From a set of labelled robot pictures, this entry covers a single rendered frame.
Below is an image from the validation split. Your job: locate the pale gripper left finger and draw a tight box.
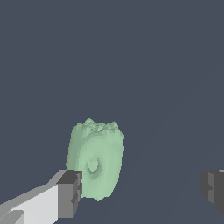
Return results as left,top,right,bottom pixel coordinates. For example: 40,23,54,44
0,169,83,224

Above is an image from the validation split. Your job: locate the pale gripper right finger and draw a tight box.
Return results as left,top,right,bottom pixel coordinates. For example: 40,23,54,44
199,169,224,216

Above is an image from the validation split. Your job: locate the pale green lumpy object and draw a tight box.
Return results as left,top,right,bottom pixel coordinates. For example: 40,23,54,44
66,117,125,202

